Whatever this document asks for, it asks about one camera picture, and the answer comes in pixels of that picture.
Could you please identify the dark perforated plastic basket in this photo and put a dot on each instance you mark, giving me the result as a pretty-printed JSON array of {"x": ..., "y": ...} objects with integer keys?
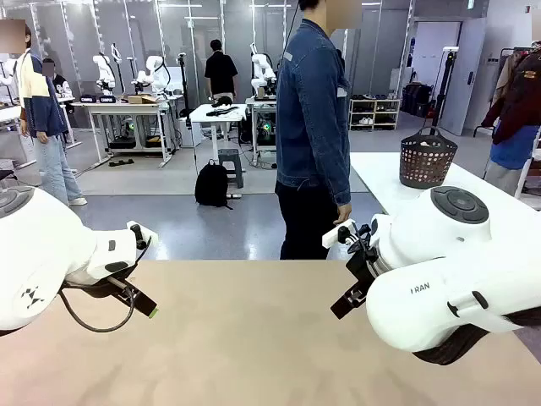
[{"x": 427, "y": 165}]

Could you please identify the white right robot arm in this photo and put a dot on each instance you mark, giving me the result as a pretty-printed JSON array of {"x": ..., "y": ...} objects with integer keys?
[{"x": 444, "y": 254}]

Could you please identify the person in cream navy jacket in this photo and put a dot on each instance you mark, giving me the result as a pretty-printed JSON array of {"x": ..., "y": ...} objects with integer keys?
[{"x": 42, "y": 105}]

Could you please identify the black backpack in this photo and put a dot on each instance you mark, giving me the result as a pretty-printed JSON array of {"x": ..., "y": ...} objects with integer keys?
[{"x": 211, "y": 186}]

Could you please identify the person's right forearm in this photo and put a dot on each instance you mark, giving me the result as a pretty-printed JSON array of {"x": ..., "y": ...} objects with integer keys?
[{"x": 340, "y": 173}]

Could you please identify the black suitcase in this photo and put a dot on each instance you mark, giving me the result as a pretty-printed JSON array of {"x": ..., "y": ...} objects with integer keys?
[{"x": 416, "y": 99}]

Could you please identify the person in denim jacket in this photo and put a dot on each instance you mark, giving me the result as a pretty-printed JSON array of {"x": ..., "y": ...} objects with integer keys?
[{"x": 308, "y": 127}]

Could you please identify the person in black shirt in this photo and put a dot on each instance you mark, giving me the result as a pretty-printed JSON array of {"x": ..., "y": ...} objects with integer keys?
[{"x": 220, "y": 72}]

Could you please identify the grey plastic stool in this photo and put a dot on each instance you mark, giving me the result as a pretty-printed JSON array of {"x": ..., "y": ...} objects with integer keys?
[{"x": 232, "y": 162}]

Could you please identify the grey open door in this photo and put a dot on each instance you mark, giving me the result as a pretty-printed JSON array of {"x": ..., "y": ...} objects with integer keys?
[{"x": 462, "y": 76}]

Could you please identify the black campus sign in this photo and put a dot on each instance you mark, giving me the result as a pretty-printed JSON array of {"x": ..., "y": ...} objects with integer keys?
[
  {"x": 88, "y": 99},
  {"x": 107, "y": 99}
]

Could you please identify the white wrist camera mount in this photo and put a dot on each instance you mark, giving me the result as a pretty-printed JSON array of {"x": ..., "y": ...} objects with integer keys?
[
  {"x": 145, "y": 237},
  {"x": 334, "y": 237}
]

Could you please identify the person in varsity jacket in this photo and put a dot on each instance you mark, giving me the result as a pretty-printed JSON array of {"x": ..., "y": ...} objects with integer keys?
[{"x": 59, "y": 84}]

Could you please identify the beige coat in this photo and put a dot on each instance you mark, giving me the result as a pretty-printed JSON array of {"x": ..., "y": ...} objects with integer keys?
[{"x": 503, "y": 80}]

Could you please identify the cardboard box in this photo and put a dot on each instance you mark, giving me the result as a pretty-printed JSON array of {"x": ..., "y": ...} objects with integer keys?
[{"x": 141, "y": 99}]

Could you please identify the maroon jacket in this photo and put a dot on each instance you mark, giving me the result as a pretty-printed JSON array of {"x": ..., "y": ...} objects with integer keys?
[{"x": 522, "y": 97}]

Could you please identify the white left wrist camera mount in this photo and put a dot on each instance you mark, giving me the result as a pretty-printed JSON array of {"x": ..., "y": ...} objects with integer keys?
[{"x": 145, "y": 237}]

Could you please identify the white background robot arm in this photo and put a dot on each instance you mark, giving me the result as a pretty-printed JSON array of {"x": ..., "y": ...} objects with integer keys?
[
  {"x": 103, "y": 72},
  {"x": 262, "y": 72},
  {"x": 154, "y": 74}
]

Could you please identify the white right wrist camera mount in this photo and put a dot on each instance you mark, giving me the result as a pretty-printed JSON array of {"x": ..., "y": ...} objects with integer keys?
[{"x": 334, "y": 237}]

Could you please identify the blue garment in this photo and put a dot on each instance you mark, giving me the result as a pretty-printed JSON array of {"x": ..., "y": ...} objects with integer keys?
[{"x": 515, "y": 148}]

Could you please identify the person's right hand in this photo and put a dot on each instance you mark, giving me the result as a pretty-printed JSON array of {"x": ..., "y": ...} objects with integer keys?
[{"x": 344, "y": 214}]

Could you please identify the long white desk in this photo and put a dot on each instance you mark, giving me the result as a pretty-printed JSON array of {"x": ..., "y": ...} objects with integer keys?
[{"x": 127, "y": 105}]

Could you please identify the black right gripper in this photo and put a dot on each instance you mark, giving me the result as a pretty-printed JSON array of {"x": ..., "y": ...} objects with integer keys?
[{"x": 361, "y": 268}]

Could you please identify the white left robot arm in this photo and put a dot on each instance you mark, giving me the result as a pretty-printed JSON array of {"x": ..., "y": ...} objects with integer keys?
[{"x": 42, "y": 254}]

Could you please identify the small white desk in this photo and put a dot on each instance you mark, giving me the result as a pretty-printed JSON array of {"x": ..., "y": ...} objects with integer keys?
[{"x": 220, "y": 113}]

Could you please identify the white shoe rack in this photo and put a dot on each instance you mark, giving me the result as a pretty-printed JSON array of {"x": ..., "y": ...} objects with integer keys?
[{"x": 374, "y": 114}]

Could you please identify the black tripod stand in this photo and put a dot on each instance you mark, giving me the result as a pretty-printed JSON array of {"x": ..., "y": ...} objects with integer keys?
[{"x": 444, "y": 84}]

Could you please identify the white desk with computer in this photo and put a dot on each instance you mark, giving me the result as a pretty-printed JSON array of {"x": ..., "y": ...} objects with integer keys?
[{"x": 260, "y": 105}]

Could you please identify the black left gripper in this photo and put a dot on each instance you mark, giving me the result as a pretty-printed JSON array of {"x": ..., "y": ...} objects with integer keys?
[{"x": 99, "y": 288}]

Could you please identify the large white table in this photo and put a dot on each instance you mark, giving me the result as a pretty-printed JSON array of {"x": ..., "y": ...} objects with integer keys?
[{"x": 380, "y": 173}]

